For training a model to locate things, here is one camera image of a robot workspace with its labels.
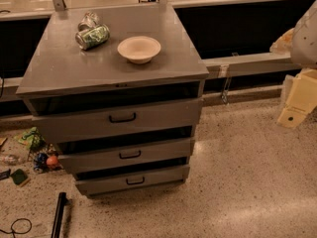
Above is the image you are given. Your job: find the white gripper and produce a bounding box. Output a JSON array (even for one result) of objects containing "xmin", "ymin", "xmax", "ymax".
[{"xmin": 277, "ymin": 68, "xmax": 317, "ymax": 128}]

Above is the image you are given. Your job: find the grey drawer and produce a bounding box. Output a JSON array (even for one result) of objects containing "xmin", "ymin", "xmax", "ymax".
[
  {"xmin": 33, "ymin": 98, "xmax": 202, "ymax": 143},
  {"xmin": 58, "ymin": 138, "xmax": 195, "ymax": 174},
  {"xmin": 75, "ymin": 165, "xmax": 190, "ymax": 196}
]

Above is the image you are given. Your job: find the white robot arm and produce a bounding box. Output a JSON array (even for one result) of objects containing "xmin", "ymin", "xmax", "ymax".
[{"xmin": 269, "ymin": 1, "xmax": 317, "ymax": 128}]

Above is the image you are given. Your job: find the grey top drawer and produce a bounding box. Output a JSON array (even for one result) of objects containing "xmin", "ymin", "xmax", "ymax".
[{"xmin": 33, "ymin": 98, "xmax": 202, "ymax": 143}]

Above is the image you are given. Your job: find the grey bottom drawer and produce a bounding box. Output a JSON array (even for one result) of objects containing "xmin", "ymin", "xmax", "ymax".
[{"xmin": 75, "ymin": 165, "xmax": 190, "ymax": 196}]

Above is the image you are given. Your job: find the grey drawer cabinet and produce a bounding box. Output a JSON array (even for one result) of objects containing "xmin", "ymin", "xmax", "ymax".
[{"xmin": 17, "ymin": 4, "xmax": 208, "ymax": 196}]

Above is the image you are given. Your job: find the beige bowl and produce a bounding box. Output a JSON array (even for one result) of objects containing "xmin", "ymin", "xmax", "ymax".
[{"xmin": 117, "ymin": 36, "xmax": 161, "ymax": 64}]

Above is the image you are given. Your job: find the green soda can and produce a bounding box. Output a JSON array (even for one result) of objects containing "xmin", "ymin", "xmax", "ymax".
[{"xmin": 75, "ymin": 24, "xmax": 110, "ymax": 51}]

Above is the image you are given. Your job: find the silver crushed can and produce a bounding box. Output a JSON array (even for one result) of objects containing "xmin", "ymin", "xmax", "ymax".
[{"xmin": 77, "ymin": 11, "xmax": 100, "ymax": 31}]

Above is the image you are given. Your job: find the orange fruit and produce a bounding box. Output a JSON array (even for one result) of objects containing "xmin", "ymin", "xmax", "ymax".
[{"xmin": 47, "ymin": 156, "xmax": 58, "ymax": 169}]

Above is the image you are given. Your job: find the black floor bar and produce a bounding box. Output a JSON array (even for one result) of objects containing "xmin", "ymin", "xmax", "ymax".
[{"xmin": 51, "ymin": 192, "xmax": 68, "ymax": 238}]

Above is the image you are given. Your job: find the blue snack bag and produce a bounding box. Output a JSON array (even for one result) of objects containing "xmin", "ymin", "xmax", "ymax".
[{"xmin": 34, "ymin": 153, "xmax": 49, "ymax": 174}]

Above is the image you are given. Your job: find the green chip bag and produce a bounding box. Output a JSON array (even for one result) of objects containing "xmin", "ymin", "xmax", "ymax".
[{"xmin": 15, "ymin": 127, "xmax": 46, "ymax": 151}]

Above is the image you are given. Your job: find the green sponge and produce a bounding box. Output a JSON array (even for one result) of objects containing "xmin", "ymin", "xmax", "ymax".
[{"xmin": 10, "ymin": 169, "xmax": 30, "ymax": 186}]

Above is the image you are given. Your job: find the clear plastic bottle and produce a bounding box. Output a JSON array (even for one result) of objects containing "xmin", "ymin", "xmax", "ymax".
[{"xmin": 0, "ymin": 155, "xmax": 25, "ymax": 166}]

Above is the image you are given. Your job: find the dark small packet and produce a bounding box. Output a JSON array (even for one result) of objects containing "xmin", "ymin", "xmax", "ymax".
[{"xmin": 0, "ymin": 170, "xmax": 11, "ymax": 180}]

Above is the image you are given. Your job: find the black cable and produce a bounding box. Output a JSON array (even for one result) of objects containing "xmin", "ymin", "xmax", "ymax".
[{"xmin": 0, "ymin": 217, "xmax": 33, "ymax": 238}]

